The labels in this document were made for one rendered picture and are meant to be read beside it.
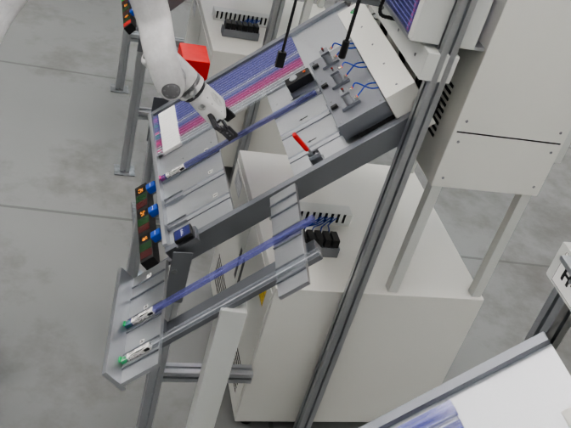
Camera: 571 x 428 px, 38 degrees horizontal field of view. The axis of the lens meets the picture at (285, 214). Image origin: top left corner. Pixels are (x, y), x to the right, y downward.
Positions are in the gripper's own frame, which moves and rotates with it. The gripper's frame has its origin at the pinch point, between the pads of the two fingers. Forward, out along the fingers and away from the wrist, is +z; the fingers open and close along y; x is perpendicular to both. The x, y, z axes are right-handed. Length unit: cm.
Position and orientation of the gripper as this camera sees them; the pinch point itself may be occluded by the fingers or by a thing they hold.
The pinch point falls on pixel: (230, 126)
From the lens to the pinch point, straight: 230.1
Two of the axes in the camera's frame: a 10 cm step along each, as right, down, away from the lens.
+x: -7.9, 5.2, 3.2
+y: -1.2, -6.5, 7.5
